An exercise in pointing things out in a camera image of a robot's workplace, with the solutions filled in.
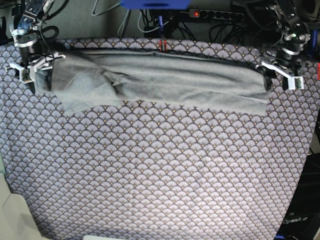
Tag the blue camera mount bracket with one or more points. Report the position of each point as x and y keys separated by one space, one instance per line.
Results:
x=156 y=4

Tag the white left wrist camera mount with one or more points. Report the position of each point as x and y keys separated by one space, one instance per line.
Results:
x=295 y=82

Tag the patterned blue fan tablecloth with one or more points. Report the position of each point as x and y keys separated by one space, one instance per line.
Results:
x=153 y=170

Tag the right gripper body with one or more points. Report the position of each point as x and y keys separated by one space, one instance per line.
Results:
x=31 y=47

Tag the black power strip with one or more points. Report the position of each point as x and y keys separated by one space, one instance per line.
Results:
x=216 y=15

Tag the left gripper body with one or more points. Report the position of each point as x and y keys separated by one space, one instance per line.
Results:
x=286 y=57

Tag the light grey T-shirt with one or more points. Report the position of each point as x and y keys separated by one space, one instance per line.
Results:
x=84 y=79

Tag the black OpenArm box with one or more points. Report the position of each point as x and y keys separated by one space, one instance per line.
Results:
x=302 y=219

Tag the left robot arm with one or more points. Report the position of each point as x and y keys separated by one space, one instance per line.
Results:
x=295 y=34

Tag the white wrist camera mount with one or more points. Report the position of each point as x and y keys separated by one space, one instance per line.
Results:
x=27 y=74
x=295 y=82

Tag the blue post right edge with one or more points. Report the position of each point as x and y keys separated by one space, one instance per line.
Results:
x=313 y=43

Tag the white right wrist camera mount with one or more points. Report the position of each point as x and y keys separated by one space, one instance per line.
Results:
x=27 y=74

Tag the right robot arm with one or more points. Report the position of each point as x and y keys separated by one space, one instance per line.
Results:
x=31 y=20

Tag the red table clamp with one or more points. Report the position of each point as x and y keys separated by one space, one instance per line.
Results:
x=163 y=45

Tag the beige chair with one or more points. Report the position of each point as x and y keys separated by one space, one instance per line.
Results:
x=16 y=221

